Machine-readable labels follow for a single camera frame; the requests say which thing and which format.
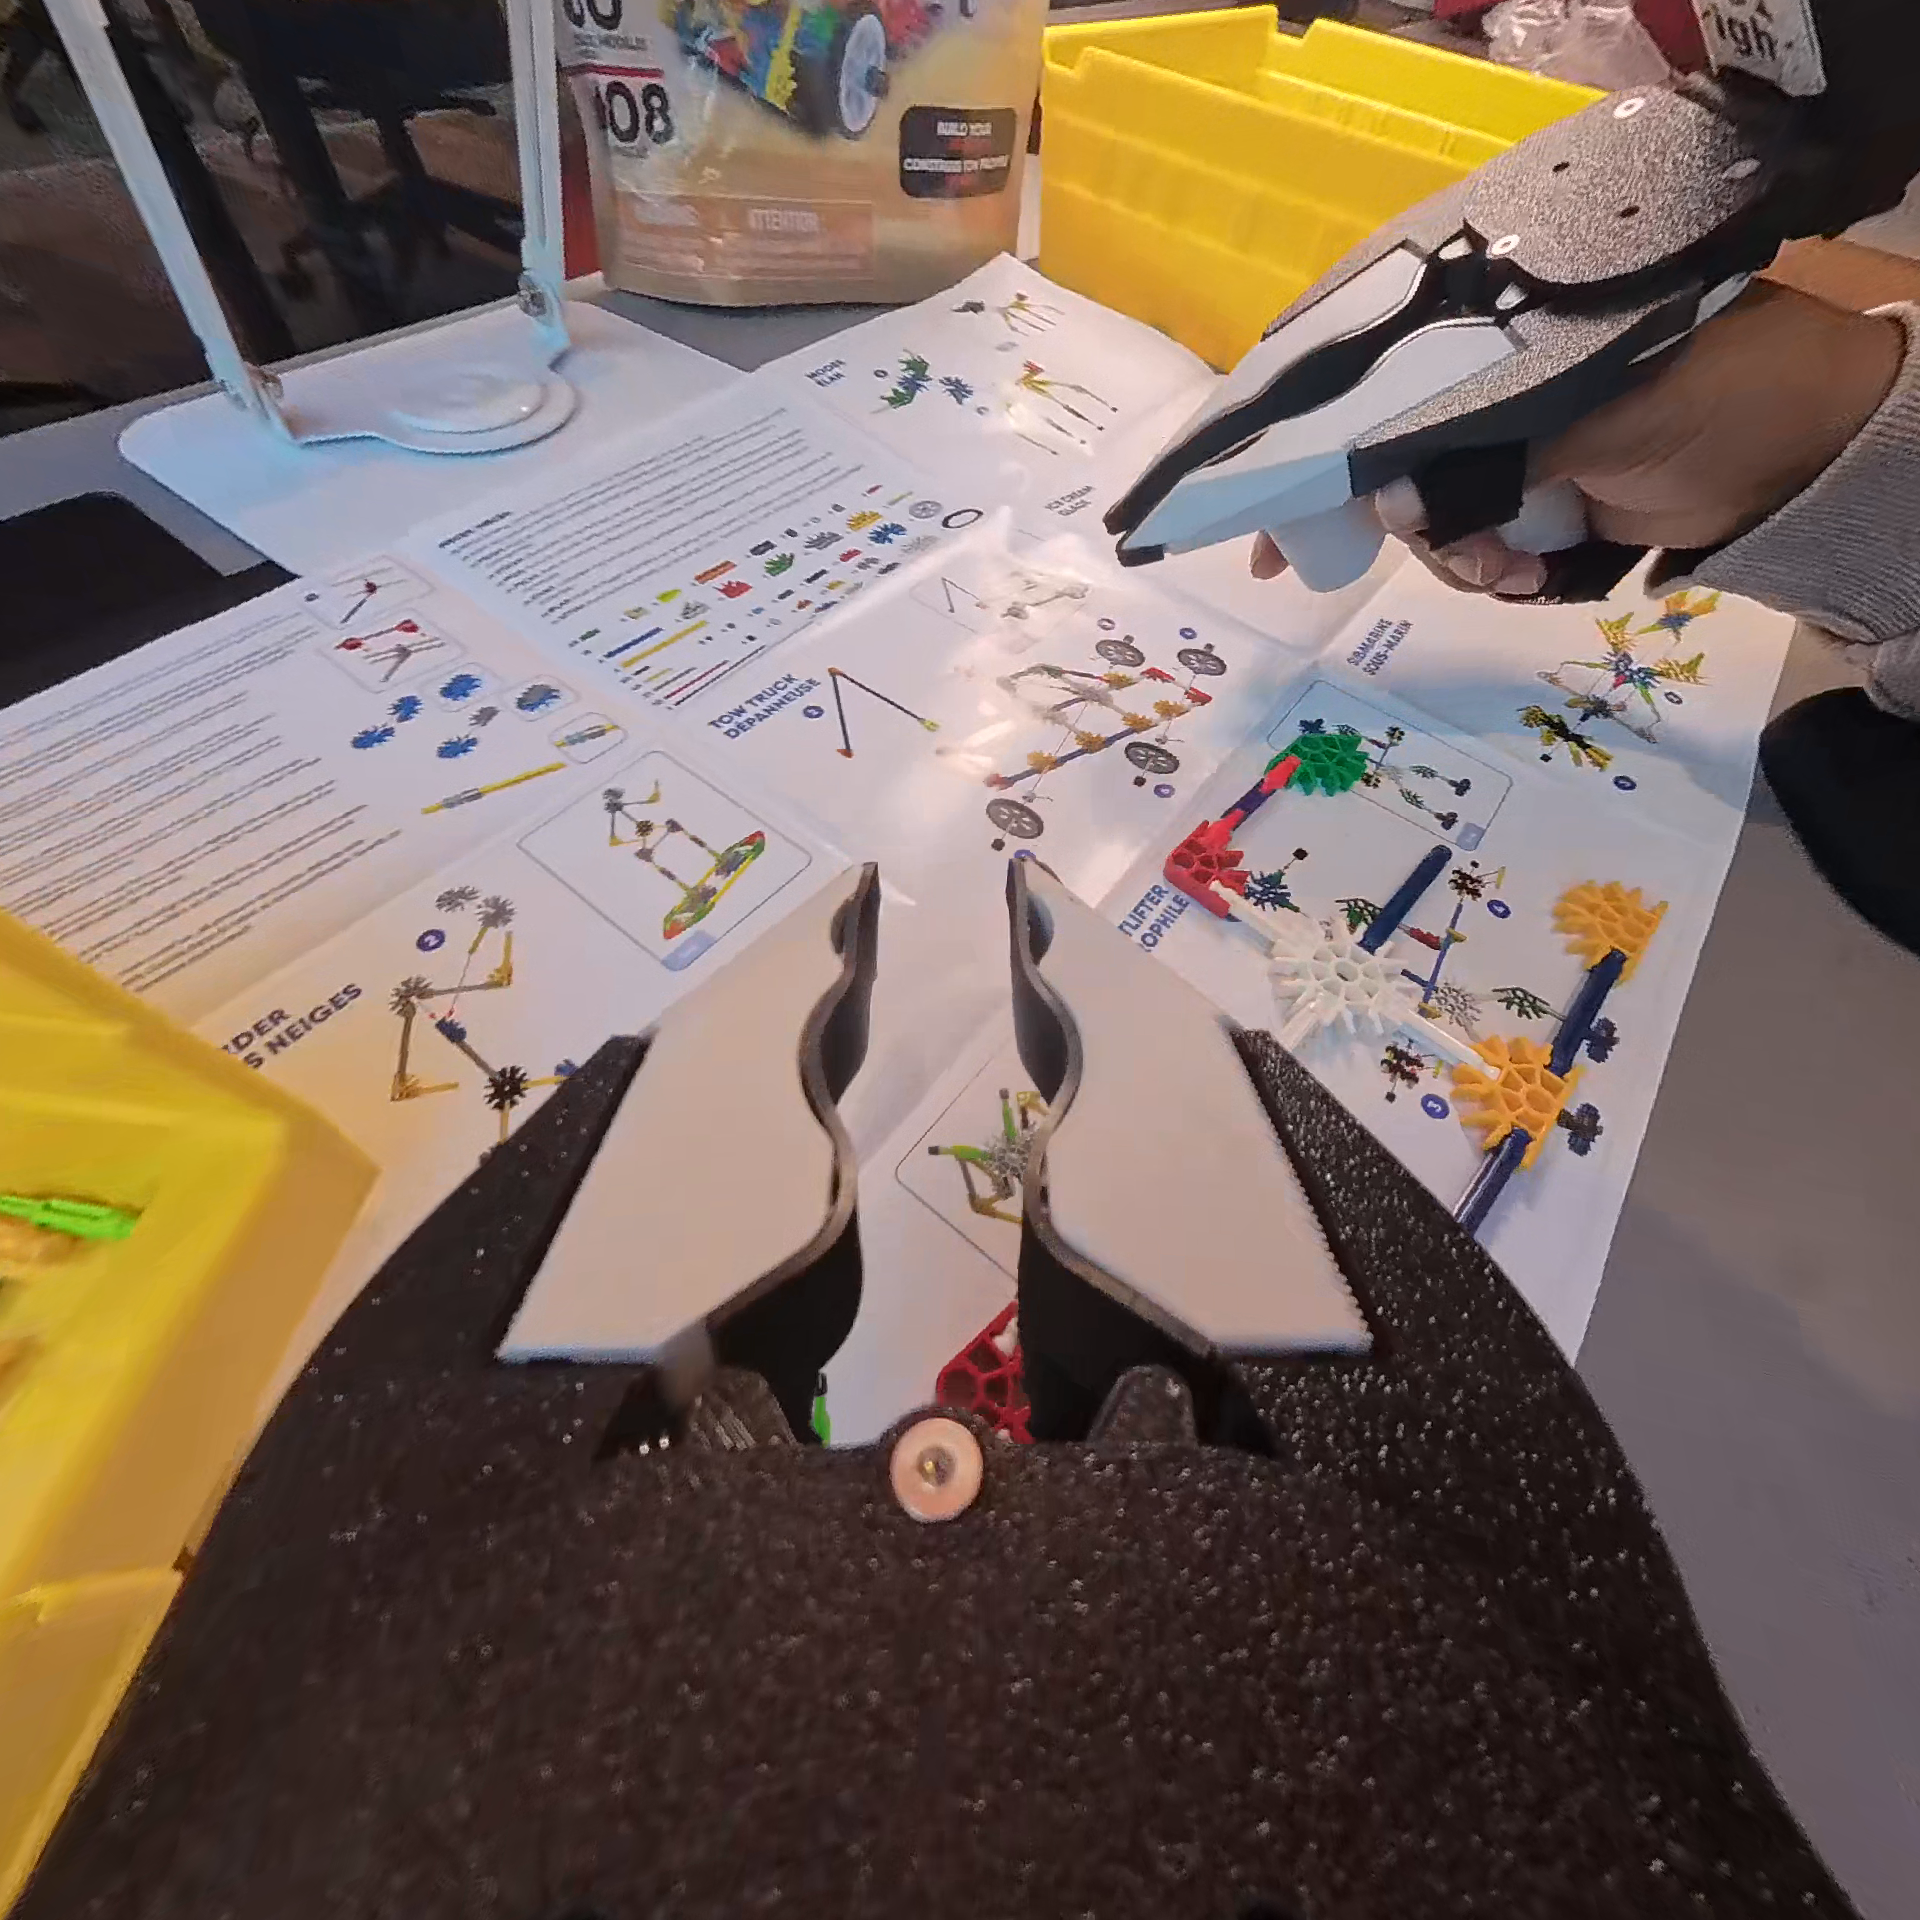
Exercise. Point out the clear plastic bag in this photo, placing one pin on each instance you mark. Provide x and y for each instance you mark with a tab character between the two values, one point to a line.
1577	39

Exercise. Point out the printed paper instruction sheet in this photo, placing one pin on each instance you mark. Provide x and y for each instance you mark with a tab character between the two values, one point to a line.
599	495

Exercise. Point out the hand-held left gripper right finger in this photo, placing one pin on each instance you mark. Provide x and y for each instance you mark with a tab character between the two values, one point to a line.
1200	1201

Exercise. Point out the yellow plastic bin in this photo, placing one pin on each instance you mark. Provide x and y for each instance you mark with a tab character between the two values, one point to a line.
1175	196
1442	84
223	1276

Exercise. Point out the person's right hand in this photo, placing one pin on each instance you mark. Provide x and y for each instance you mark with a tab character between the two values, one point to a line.
1744	418

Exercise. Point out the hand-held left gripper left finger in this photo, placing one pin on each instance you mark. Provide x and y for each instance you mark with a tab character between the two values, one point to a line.
693	1201

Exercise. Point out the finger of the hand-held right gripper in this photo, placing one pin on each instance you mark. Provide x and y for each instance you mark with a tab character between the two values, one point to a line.
1305	451
1305	323

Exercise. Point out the colourful construction toy model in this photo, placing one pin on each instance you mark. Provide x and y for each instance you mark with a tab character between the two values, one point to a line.
1345	973

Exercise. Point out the cardboard construction toy box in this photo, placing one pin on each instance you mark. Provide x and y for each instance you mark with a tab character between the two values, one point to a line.
779	196

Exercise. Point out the green toy connector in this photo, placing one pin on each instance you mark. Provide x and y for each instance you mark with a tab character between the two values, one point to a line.
1319	754

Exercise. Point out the black flat pad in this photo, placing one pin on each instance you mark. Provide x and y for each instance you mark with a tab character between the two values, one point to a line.
106	597

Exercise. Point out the black mesh chair seat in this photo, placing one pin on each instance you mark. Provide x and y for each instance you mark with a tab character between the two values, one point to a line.
1855	826

